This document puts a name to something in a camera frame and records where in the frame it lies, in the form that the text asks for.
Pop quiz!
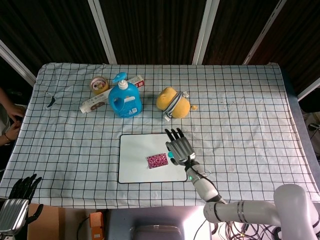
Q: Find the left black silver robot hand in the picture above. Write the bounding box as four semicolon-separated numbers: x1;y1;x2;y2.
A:
0;173;45;237

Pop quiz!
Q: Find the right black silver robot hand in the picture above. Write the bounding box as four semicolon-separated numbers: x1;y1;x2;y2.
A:
164;127;196;166

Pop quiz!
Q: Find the pink patterned packet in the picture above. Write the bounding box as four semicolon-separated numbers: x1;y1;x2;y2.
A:
146;152;169;170

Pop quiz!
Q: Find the small black clip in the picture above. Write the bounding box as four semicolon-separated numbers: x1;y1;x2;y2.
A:
46;92;57;109

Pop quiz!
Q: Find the brown cardboard box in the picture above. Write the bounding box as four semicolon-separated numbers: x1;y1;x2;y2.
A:
26;205;66;240

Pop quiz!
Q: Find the yellow plush toy striped band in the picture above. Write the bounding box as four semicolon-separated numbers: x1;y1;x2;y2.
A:
156;86;198;122

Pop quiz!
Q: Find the white board with black rim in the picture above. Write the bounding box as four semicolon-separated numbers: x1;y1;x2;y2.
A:
117;133;188;185

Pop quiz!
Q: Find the white black checked tablecloth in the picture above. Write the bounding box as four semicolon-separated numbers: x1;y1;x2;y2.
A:
0;62;320;210

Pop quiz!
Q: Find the blue detergent pump bottle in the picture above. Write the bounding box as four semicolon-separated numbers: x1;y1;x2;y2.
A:
108;71;143;119

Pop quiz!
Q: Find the white toothpaste box red end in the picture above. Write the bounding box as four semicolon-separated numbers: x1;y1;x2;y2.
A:
86;74;146;105

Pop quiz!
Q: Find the orange box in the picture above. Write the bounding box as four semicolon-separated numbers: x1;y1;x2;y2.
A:
89;211;105;240

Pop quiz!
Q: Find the white cream tube brown print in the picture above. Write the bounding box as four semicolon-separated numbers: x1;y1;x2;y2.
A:
79;96;111;114

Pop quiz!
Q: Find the seated bystander person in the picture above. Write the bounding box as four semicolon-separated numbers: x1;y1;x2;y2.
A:
0;86;27;147

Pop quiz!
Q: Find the yellow round tape roll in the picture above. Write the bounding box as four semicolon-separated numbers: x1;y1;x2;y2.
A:
89;76;110;95

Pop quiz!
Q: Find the thin black floor cable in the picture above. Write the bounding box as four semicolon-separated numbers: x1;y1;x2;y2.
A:
76;216;91;240

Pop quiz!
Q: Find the tangled black cable bundle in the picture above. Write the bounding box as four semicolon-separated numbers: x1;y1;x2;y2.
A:
209;221;283;240

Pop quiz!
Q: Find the white metal frame post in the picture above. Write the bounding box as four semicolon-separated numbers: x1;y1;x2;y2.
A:
192;0;216;65
243;0;288;65
0;39;37;86
87;0;118;65
297;77;320;101

